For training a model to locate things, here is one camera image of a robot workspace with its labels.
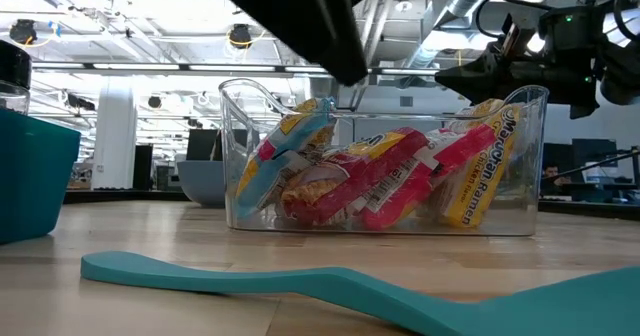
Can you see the clear plastic bin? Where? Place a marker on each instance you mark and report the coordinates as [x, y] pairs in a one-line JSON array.
[[530, 186]]

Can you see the black cabinet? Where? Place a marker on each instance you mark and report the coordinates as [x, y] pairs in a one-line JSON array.
[[143, 168]]

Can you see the dark teal plastic tray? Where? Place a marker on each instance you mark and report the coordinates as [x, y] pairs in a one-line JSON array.
[[35, 176]]

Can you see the dark desk monitor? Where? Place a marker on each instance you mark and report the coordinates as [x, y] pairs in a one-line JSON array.
[[595, 151], [202, 143]]

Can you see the yellow chicken ramen packet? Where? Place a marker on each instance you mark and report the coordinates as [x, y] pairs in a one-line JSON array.
[[480, 186]]

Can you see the blue ramen noodle packet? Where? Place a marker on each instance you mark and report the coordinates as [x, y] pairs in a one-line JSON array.
[[280, 151]]

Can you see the white bottle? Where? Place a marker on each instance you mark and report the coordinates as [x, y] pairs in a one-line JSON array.
[[592, 172]]

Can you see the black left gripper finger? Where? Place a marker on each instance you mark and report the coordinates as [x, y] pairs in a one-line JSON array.
[[280, 6], [345, 6]]

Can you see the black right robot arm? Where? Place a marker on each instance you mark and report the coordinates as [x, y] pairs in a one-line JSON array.
[[622, 66]]

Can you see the person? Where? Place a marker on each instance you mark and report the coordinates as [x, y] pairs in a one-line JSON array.
[[552, 173]]

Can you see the long ceiling light bar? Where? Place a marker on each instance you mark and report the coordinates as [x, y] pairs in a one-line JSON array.
[[125, 66]]

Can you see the red ramen noodle packet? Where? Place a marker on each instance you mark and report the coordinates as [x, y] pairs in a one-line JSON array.
[[415, 191], [350, 181]]

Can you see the glass spice jar black lid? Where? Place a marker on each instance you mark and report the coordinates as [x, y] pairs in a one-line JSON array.
[[12, 71]]

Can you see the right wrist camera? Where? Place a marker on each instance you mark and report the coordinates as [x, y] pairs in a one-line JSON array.
[[570, 28]]

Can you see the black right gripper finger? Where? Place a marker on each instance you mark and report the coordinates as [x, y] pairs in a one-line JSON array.
[[475, 78]]

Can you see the blue bowl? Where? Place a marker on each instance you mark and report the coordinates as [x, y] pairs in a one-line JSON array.
[[200, 181]]

